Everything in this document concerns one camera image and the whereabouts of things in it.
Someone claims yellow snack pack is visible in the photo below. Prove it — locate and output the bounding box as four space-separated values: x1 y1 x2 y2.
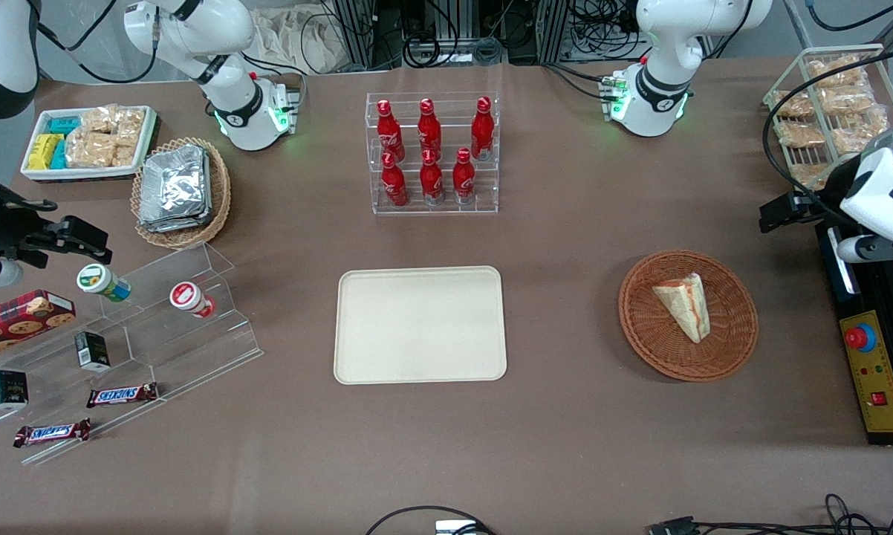
27 134 62 171

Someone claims white wire rack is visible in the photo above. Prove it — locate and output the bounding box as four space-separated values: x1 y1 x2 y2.
762 43 893 191

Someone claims black cable connector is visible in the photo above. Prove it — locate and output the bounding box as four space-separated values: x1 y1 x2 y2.
649 516 701 535

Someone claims green lid yogurt cup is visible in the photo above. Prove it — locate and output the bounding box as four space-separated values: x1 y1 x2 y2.
76 263 131 302

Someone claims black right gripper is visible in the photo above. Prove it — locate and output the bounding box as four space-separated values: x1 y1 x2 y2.
0 208 111 270

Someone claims red tartan cookie box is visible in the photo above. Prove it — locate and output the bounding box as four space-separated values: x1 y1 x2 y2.
0 289 77 363

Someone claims clear acrylic step shelf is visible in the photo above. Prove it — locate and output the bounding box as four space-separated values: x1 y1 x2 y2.
0 241 264 467

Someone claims beige cloth bag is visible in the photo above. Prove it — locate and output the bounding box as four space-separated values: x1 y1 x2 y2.
252 6 352 75

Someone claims clear acrylic bottle rack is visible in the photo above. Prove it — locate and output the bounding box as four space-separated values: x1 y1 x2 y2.
366 92 500 216

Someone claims bagged bread pastry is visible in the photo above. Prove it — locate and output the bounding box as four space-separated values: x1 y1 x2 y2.
807 56 866 88
818 87 876 116
829 111 890 155
776 121 826 148
773 91 816 118
790 163 834 188

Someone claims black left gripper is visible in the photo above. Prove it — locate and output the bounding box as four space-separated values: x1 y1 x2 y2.
759 189 853 233

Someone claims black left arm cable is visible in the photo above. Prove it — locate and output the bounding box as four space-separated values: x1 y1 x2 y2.
762 45 893 224

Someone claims light woven oval basket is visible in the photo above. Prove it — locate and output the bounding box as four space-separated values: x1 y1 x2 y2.
131 137 232 250

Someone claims black cable bundle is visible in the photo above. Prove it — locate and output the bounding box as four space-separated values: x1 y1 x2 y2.
695 493 893 535

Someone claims round brown wicker basket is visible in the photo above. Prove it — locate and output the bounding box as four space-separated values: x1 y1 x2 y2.
618 250 759 383

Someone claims snickers chocolate bar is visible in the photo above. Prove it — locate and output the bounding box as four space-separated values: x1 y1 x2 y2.
13 418 92 448
86 382 159 409

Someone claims triangle sandwich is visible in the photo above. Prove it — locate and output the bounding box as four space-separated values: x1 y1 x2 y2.
653 272 712 344

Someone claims white rectangular snack tray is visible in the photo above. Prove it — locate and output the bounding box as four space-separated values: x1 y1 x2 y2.
20 106 159 183

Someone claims black yellow control box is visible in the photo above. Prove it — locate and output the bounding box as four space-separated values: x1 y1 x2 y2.
816 223 893 447

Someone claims small black carton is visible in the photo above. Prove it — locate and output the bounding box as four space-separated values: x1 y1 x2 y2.
0 369 29 412
74 331 111 372

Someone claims silver foil pouch stack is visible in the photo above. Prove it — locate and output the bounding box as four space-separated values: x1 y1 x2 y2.
139 144 212 233

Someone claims red cola bottle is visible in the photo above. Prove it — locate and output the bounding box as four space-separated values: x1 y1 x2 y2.
452 147 477 205
420 149 445 207
418 98 443 160
381 152 409 208
470 97 496 161
377 100 406 163

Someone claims black looped cable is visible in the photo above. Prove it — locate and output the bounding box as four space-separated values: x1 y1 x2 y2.
365 505 496 535

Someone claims beige plastic tray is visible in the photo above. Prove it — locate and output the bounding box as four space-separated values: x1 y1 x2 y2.
334 266 507 385

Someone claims red lid yogurt cup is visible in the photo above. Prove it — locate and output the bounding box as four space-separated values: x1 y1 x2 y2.
169 281 217 319

